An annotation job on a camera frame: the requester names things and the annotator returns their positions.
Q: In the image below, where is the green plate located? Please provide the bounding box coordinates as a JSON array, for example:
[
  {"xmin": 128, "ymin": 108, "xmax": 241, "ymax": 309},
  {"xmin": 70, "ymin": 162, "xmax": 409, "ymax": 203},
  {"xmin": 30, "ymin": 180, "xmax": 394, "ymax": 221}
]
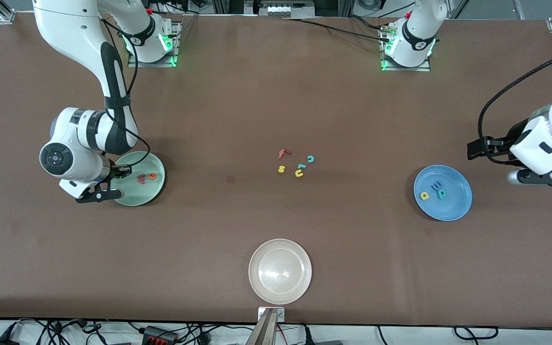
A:
[{"xmin": 111, "ymin": 151, "xmax": 166, "ymax": 207}]

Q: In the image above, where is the blue plate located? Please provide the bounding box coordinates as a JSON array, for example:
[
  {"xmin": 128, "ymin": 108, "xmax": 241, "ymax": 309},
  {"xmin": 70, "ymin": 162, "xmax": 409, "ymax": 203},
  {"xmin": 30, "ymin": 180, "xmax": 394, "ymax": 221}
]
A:
[{"xmin": 413, "ymin": 164, "xmax": 473, "ymax": 222}]

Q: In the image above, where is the black orange power strip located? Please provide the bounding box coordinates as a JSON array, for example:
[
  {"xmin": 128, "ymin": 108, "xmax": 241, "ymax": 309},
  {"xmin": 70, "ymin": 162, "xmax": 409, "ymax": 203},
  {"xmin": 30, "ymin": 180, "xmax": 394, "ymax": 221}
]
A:
[{"xmin": 143, "ymin": 326, "xmax": 179, "ymax": 344}]

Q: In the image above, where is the beige plate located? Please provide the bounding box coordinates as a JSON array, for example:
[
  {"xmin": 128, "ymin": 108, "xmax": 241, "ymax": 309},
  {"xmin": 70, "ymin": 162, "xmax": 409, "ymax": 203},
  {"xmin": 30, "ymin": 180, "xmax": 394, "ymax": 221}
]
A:
[{"xmin": 248, "ymin": 239, "xmax": 313, "ymax": 305}]

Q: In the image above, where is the grey metal box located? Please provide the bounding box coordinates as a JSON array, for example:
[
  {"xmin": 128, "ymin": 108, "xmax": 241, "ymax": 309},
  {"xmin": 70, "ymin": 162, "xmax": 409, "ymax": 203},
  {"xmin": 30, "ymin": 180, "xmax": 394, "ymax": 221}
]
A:
[{"xmin": 245, "ymin": 0, "xmax": 316, "ymax": 19}]

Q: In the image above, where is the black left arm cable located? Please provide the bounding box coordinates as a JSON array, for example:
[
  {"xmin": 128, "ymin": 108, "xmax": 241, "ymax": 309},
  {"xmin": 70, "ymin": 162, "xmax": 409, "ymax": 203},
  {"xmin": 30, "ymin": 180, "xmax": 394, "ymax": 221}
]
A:
[{"xmin": 477, "ymin": 46, "xmax": 552, "ymax": 166}]

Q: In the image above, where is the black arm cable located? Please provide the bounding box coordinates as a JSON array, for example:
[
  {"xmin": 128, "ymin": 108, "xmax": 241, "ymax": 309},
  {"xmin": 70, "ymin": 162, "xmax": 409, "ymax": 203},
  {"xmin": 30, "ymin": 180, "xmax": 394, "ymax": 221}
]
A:
[
  {"xmin": 477, "ymin": 46, "xmax": 552, "ymax": 166},
  {"xmin": 99, "ymin": 17, "xmax": 151, "ymax": 168}
]

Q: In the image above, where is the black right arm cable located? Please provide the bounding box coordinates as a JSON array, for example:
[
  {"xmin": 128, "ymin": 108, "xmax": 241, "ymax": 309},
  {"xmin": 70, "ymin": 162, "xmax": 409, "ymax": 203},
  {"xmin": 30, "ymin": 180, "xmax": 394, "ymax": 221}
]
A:
[{"xmin": 99, "ymin": 17, "xmax": 151, "ymax": 168}]

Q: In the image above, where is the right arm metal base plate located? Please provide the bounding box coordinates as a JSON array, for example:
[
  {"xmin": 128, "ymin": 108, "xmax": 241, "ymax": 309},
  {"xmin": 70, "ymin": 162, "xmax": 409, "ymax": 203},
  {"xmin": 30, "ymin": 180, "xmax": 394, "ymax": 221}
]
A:
[{"xmin": 127, "ymin": 22, "xmax": 182, "ymax": 68}]

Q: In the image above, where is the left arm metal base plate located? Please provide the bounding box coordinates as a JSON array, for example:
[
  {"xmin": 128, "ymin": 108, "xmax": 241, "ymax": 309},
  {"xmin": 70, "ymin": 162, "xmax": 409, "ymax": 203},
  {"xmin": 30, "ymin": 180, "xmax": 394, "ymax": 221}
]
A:
[{"xmin": 380, "ymin": 22, "xmax": 431, "ymax": 72}]

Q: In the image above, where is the black looped cable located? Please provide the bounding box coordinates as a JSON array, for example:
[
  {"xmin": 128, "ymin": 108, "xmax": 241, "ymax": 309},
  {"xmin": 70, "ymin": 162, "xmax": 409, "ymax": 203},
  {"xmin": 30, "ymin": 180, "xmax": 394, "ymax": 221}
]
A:
[{"xmin": 453, "ymin": 326, "xmax": 500, "ymax": 341}]

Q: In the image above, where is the black cable on table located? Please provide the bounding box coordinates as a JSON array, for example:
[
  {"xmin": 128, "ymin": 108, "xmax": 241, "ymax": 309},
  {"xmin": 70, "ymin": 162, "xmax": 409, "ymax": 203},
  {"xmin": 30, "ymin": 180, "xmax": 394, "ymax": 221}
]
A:
[{"xmin": 281, "ymin": 17, "xmax": 394, "ymax": 44}]

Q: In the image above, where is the grey camera pole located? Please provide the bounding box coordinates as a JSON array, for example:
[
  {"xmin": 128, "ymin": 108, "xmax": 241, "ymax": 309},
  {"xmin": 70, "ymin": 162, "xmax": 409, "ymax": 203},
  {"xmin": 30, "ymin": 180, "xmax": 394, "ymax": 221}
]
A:
[{"xmin": 246, "ymin": 309, "xmax": 279, "ymax": 345}]

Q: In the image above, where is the small metal bracket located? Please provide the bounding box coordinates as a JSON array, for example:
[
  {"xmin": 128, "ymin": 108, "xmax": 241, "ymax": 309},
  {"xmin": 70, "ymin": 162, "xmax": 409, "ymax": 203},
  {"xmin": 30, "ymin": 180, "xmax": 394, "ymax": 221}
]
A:
[{"xmin": 258, "ymin": 307, "xmax": 285, "ymax": 322}]

